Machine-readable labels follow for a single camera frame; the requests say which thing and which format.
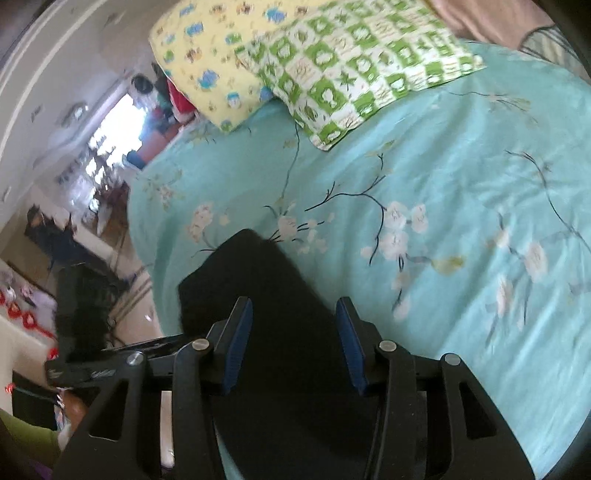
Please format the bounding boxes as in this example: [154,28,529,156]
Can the black fleece pants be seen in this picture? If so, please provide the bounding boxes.
[178,229,377,479]

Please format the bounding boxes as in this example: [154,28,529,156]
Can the green sleeve left forearm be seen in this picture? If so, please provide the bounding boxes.
[1,410,71,479]

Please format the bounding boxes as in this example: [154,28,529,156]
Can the person's left hand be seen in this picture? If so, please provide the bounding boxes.
[60,390,88,434]

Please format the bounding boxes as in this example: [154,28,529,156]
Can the teal floral bed sheet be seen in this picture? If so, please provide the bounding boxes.
[128,43,590,478]

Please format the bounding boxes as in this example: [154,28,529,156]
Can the yellow cartoon print pillow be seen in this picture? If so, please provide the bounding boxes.
[149,0,322,132]

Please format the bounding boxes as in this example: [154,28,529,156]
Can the green checkered pillow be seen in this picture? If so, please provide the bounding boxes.
[235,1,485,151]

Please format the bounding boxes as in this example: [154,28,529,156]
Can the pink quilt with plaid hearts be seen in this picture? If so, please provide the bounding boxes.
[427,0,590,81]

